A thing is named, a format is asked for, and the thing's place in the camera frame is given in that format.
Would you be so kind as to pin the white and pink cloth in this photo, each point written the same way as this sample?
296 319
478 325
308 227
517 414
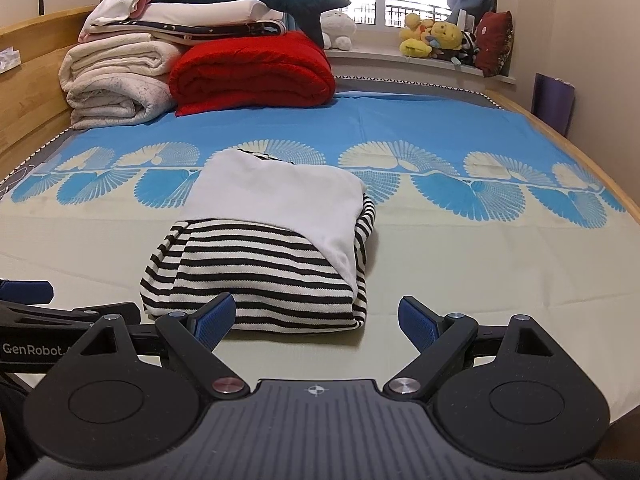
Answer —
120 0

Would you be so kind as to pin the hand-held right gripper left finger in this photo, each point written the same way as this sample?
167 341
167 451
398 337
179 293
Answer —
215 320

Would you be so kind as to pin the wooden bed frame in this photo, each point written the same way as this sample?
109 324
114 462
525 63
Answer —
515 105

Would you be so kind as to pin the yellow plush toy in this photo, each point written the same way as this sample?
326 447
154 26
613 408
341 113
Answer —
447 35
415 45

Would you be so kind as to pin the black white striped hooded sweater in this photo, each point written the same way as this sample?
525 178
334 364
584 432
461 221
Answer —
270 195

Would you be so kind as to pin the purple board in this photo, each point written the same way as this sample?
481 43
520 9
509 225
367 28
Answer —
552 105

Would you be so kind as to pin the red folded blanket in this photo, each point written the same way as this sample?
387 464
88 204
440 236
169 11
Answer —
250 70

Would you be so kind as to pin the white windowsill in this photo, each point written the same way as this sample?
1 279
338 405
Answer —
380 60

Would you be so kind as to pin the wooden headboard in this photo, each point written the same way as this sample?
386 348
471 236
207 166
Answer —
30 110

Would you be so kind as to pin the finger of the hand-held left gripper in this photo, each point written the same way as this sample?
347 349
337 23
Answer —
60 316
25 292

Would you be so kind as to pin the blue patterned bed mat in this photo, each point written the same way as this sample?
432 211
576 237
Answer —
450 260

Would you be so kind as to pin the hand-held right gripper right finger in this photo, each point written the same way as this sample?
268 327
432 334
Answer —
417 322

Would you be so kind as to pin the tissue box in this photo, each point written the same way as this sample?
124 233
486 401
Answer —
9 60

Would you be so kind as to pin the speckled white folded quilt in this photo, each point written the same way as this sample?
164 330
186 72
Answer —
110 100

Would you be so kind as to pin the black white striped plush toy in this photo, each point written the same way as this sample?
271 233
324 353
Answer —
467 47

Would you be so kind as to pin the dark red cushion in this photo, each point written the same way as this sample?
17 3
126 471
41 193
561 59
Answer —
492 42

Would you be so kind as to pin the cream folded blanket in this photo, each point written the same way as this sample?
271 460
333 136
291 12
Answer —
115 60

